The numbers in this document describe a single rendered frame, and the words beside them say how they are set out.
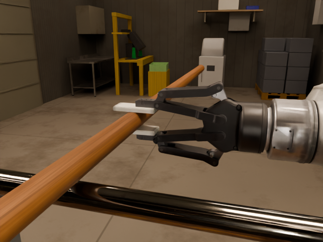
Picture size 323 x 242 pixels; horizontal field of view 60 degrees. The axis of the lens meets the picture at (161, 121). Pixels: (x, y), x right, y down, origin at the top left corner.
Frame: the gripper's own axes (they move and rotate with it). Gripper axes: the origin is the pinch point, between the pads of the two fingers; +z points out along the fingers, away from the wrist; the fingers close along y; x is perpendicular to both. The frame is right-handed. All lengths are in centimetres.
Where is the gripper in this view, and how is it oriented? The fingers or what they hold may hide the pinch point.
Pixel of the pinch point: (136, 118)
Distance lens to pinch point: 46.5
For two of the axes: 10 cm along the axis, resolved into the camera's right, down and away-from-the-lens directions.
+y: 0.0, 9.6, 2.9
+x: 2.7, -2.8, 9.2
